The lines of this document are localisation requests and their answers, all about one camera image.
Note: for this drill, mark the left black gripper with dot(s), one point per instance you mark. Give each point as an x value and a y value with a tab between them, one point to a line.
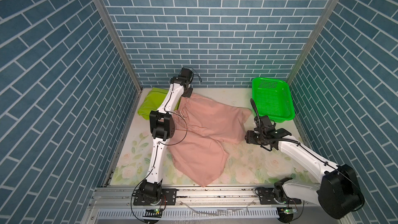
187	93

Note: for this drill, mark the lime green shorts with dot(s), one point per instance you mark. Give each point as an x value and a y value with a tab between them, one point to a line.
152	102

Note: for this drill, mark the right aluminium corner post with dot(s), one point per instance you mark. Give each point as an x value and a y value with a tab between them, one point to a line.
325	15

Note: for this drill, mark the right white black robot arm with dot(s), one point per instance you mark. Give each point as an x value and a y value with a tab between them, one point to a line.
336	189

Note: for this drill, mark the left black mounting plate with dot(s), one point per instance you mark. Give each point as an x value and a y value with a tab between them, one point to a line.
168	197

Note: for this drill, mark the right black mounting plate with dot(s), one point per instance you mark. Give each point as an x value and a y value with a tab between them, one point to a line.
267	196

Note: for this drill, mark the aluminium corner post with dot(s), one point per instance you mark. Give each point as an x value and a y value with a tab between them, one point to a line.
325	15
102	11

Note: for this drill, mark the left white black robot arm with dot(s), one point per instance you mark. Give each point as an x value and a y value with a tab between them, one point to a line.
162	127

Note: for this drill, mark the green plastic basket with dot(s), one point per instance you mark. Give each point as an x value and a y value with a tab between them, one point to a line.
273	99

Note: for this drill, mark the black mounting plate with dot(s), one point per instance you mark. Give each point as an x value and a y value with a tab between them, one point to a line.
267	196
168	197

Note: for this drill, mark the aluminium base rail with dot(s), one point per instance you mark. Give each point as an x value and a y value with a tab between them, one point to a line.
192	196

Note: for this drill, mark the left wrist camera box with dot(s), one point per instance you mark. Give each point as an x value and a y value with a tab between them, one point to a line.
187	74

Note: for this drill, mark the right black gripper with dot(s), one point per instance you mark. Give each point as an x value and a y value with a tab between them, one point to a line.
249	137

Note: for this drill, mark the left aluminium corner post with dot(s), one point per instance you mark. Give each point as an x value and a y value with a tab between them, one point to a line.
102	11

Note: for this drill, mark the pink shorts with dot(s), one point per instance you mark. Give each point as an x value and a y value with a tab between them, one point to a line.
202	127

